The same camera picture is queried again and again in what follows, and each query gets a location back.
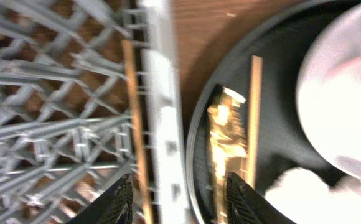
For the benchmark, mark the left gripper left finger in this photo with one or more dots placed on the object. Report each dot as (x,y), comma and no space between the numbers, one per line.
(114,206)

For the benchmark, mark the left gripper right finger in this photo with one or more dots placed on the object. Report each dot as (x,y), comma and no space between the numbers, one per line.
(246,206)

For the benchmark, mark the white napkin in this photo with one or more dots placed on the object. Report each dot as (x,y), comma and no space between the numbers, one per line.
(304,197)

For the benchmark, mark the gold foil wrapper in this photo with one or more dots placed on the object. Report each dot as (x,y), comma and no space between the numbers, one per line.
(226,141)

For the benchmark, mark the grey dishwasher rack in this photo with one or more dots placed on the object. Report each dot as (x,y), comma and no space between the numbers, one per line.
(66,133)

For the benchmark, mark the round black tray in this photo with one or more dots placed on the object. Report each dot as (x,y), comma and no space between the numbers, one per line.
(282,42)

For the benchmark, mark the grey plate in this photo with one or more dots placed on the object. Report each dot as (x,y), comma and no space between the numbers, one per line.
(331,118)

